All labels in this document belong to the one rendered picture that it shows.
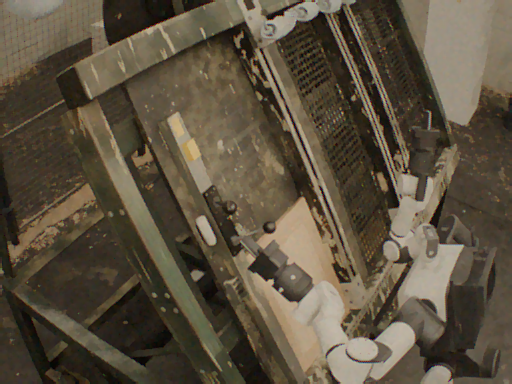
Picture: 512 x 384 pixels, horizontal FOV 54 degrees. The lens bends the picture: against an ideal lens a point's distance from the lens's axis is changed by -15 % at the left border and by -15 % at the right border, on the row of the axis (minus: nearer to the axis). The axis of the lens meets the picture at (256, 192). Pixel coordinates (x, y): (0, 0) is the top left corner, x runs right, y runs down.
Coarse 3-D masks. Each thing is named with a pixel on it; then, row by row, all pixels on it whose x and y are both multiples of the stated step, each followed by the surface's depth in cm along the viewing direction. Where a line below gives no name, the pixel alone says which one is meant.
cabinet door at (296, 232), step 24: (288, 216) 186; (264, 240) 176; (288, 240) 185; (312, 240) 195; (312, 264) 194; (264, 288) 173; (336, 288) 203; (288, 312) 181; (288, 336) 179; (312, 336) 190; (312, 360) 188
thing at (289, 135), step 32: (256, 0) 174; (256, 32) 171; (288, 32) 169; (256, 64) 178; (288, 128) 184; (288, 160) 190; (320, 192) 192; (320, 224) 197; (352, 256) 203; (352, 288) 203
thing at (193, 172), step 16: (160, 128) 152; (176, 144) 151; (176, 160) 154; (192, 160) 154; (192, 176) 154; (192, 192) 157; (208, 208) 157; (224, 256) 163; (240, 256) 164; (240, 272) 163; (256, 288) 167; (256, 304) 167; (256, 320) 170; (272, 320) 171; (272, 336) 170; (272, 352) 175; (288, 352) 175; (288, 368) 175
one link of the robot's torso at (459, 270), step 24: (432, 264) 160; (456, 264) 158; (480, 264) 154; (408, 288) 158; (432, 288) 153; (456, 288) 150; (480, 288) 145; (456, 312) 154; (480, 312) 149; (456, 336) 158
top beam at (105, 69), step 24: (216, 0) 161; (264, 0) 178; (168, 24) 144; (192, 24) 151; (216, 24) 159; (120, 48) 131; (144, 48) 137; (168, 48) 143; (72, 72) 121; (96, 72) 125; (120, 72) 130; (72, 96) 125; (96, 96) 124
